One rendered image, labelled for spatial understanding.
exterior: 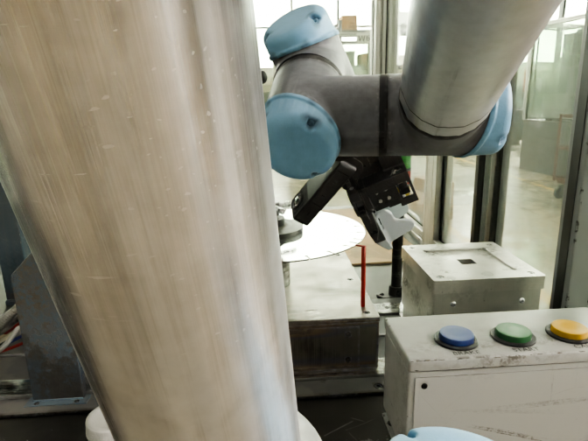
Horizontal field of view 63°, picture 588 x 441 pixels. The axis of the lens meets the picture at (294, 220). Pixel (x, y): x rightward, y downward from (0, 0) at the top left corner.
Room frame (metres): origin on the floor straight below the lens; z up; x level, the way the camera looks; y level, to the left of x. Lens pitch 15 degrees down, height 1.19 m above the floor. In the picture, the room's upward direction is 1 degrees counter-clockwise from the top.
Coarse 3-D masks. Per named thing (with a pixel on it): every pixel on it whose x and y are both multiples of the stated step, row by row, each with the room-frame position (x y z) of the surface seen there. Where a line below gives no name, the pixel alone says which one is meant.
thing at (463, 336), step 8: (448, 328) 0.53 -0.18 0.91; (456, 328) 0.53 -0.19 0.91; (464, 328) 0.53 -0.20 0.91; (440, 336) 0.52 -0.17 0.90; (448, 336) 0.51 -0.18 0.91; (456, 336) 0.51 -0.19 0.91; (464, 336) 0.51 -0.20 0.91; (472, 336) 0.51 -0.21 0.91; (448, 344) 0.51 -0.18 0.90; (456, 344) 0.50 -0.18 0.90; (464, 344) 0.50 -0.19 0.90
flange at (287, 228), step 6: (282, 216) 0.84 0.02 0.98; (282, 222) 0.82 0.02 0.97; (288, 222) 0.84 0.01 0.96; (294, 222) 0.85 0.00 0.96; (282, 228) 0.80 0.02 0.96; (288, 228) 0.81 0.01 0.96; (294, 228) 0.81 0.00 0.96; (300, 228) 0.81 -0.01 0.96; (282, 234) 0.78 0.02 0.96; (288, 234) 0.78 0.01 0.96; (294, 234) 0.79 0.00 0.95
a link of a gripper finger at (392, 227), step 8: (376, 216) 0.63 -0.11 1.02; (384, 216) 0.63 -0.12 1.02; (392, 216) 0.64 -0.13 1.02; (384, 224) 0.64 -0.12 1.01; (392, 224) 0.64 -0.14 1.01; (400, 224) 0.64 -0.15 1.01; (408, 224) 0.64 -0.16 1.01; (384, 232) 0.65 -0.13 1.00; (392, 232) 0.65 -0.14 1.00; (400, 232) 0.65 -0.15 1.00; (392, 240) 0.66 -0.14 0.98
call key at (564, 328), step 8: (560, 320) 0.55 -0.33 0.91; (568, 320) 0.55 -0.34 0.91; (552, 328) 0.53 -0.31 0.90; (560, 328) 0.53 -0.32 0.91; (568, 328) 0.53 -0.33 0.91; (576, 328) 0.52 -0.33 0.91; (584, 328) 0.52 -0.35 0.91; (560, 336) 0.52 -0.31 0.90; (568, 336) 0.51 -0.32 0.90; (576, 336) 0.51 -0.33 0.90; (584, 336) 0.51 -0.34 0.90
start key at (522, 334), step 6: (498, 324) 0.54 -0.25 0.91; (504, 324) 0.54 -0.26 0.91; (510, 324) 0.54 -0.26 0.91; (516, 324) 0.54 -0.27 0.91; (498, 330) 0.53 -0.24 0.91; (504, 330) 0.52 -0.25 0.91; (510, 330) 0.52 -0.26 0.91; (516, 330) 0.52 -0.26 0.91; (522, 330) 0.52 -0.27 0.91; (528, 330) 0.52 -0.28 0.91; (498, 336) 0.52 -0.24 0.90; (504, 336) 0.51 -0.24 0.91; (510, 336) 0.51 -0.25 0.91; (516, 336) 0.51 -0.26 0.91; (522, 336) 0.51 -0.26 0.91; (528, 336) 0.51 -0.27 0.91; (516, 342) 0.51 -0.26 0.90; (522, 342) 0.51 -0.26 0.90
